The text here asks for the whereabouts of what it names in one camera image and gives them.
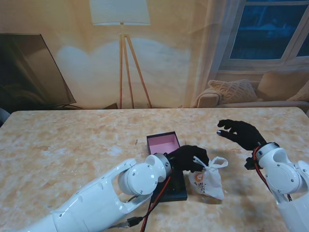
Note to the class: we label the white framed window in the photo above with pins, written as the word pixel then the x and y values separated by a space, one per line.
pixel 260 36

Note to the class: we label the beige sofa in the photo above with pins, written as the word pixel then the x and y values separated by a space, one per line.
pixel 207 97

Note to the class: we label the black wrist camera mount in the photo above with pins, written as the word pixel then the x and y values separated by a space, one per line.
pixel 250 164
pixel 178 183

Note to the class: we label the tripod floor lamp white shade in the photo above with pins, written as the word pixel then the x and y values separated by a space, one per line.
pixel 120 12

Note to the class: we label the dark grey chair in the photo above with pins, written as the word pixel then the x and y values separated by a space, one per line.
pixel 3 116

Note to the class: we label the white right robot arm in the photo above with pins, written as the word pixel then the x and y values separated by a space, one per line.
pixel 285 174

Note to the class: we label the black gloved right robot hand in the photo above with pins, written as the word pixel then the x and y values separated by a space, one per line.
pixel 243 135

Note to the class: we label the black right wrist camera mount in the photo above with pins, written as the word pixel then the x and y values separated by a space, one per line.
pixel 250 164

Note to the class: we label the plain beige pillow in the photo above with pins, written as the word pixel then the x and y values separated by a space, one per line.
pixel 280 84

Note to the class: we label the black gift box pink inside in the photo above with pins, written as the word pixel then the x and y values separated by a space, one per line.
pixel 161 145

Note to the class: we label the cream knitted pillow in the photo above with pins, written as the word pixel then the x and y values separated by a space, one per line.
pixel 301 95
pixel 234 90

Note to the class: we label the white plastic bag orange logo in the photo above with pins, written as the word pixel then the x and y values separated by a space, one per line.
pixel 207 181

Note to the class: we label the black gift box lid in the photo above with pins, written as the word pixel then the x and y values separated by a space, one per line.
pixel 178 195

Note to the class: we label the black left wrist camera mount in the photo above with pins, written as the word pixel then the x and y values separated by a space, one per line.
pixel 178 183

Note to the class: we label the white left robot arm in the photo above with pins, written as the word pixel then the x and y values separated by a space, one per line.
pixel 96 203

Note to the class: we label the dark flat television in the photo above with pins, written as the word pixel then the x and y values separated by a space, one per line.
pixel 24 72

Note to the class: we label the sheer cream curtain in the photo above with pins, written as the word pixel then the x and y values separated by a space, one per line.
pixel 205 48

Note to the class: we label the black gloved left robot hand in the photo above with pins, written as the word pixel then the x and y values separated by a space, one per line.
pixel 186 157

